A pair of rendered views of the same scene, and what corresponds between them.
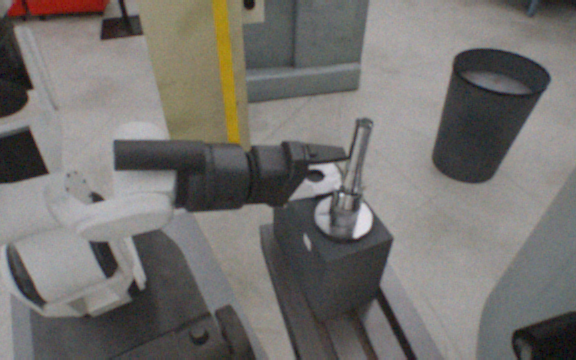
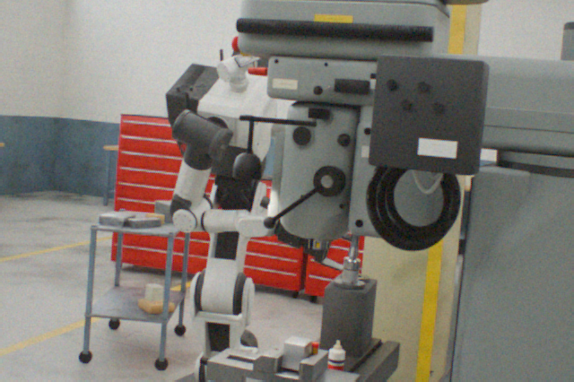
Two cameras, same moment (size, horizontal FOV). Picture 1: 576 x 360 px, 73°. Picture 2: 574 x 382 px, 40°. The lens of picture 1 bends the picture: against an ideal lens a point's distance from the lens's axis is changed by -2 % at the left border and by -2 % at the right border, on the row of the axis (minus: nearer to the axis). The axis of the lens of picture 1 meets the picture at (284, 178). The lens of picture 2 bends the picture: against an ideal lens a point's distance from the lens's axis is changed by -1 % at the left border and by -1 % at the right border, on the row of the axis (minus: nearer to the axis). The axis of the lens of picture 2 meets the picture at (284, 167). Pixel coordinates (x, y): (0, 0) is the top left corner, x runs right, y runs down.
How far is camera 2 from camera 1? 2.01 m
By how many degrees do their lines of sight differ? 51
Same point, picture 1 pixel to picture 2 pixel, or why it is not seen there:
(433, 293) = not seen: outside the picture
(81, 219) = (241, 217)
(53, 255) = (218, 276)
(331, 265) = (327, 291)
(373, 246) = (352, 292)
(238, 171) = not seen: hidden behind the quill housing
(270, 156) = not seen: hidden behind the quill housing
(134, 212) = (257, 218)
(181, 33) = (393, 280)
